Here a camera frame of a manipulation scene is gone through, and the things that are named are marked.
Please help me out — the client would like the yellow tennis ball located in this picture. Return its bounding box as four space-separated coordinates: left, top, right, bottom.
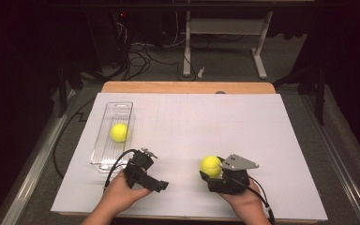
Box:
109 123 129 143
199 155 223 178

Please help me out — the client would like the black floor cable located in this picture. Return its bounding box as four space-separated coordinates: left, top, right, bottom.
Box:
52 97 97 179

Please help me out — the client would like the aluminium floor rail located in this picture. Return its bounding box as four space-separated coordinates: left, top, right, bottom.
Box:
299 93 360 225
0 89 77 225

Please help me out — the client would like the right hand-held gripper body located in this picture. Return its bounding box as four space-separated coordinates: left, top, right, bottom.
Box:
207 154 260 195

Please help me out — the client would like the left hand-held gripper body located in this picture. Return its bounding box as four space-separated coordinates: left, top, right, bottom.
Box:
123 148 158 191

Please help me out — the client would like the person's right hand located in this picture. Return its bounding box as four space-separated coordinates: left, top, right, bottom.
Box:
218 182 265 219

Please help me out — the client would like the wooden table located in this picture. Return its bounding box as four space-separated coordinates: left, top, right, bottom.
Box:
57 81 318 225

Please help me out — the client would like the bundle of floor cables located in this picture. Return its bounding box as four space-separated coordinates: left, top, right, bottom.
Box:
115 12 198 83

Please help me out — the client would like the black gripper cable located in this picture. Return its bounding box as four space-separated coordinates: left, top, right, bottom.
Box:
103 148 138 190
247 175 276 225

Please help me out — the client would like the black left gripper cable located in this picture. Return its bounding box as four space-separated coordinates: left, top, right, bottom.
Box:
103 148 138 190

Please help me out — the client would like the black stand leg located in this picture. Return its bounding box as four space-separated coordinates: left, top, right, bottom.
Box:
56 59 107 119
274 62 326 127

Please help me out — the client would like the white metal stand frame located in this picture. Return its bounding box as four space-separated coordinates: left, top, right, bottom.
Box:
182 10 275 80

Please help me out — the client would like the person's left hand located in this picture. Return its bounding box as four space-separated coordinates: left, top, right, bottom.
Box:
101 171 153 217

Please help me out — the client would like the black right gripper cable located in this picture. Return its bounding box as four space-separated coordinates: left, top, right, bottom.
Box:
247 175 276 225

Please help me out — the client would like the white board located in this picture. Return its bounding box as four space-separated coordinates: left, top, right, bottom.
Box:
50 92 328 222

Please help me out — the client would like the clear plastic tray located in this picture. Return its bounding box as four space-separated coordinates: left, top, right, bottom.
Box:
89 100 137 174

